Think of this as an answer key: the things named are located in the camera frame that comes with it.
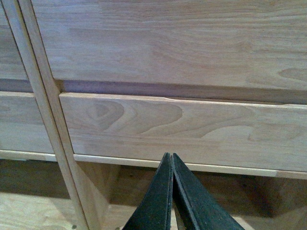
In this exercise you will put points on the lower left wooden drawer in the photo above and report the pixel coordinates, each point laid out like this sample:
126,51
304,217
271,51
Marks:
21,124

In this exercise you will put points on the upper left wooden drawer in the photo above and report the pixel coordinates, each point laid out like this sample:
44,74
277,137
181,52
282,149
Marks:
11,65

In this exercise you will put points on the lower right wooden drawer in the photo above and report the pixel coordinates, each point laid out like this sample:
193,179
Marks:
252,135

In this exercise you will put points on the upper right wooden drawer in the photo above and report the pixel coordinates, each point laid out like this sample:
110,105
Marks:
229,43

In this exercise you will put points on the left wooden shelf unit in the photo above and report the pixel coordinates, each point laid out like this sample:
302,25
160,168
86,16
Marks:
39,96

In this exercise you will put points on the right wooden shelf unit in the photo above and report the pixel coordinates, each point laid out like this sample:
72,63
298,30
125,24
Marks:
110,188

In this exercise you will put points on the wooden drawer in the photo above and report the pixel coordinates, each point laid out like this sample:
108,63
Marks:
21,124
229,43
11,65
252,135

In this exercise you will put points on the wooden shelf unit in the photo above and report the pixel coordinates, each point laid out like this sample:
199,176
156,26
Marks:
110,188
39,96

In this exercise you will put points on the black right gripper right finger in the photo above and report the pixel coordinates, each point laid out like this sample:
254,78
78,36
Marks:
197,208

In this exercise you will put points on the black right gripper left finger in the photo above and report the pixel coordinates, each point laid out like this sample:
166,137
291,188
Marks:
154,211

